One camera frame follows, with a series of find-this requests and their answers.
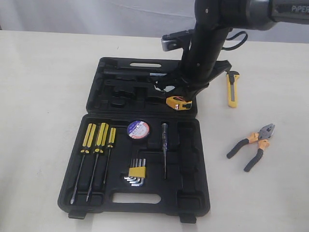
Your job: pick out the claw hammer black handle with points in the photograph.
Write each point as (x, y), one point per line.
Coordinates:
(134, 75)

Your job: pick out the black plastic tool case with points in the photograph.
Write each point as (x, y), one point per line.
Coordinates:
(184, 193)

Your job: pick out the middle yellow black screwdriver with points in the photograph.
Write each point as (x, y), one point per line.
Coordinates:
(98, 150)

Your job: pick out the yellow utility knife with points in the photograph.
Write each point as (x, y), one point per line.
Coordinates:
(231, 78)

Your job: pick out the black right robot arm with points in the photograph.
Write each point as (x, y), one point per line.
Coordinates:
(245, 14)

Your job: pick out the yellow measuring tape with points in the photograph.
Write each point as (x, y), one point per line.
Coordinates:
(178, 103)

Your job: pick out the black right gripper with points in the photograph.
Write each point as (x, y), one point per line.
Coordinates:
(200, 64)

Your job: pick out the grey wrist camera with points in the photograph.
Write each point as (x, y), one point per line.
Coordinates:
(177, 40)

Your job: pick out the small yellow black screwdriver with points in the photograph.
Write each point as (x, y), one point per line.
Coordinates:
(110, 146)

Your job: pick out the large yellow black screwdriver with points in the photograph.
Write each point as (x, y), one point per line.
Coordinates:
(86, 147)

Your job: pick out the hex key set yellow holder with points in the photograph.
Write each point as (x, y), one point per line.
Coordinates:
(136, 173)

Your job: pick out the voltage tester screwdriver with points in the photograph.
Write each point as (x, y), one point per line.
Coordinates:
(164, 140)

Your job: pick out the black electrical tape roll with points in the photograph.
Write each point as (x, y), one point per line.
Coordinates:
(138, 129)

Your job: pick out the adjustable wrench black handle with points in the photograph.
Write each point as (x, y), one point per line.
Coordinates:
(112, 82)

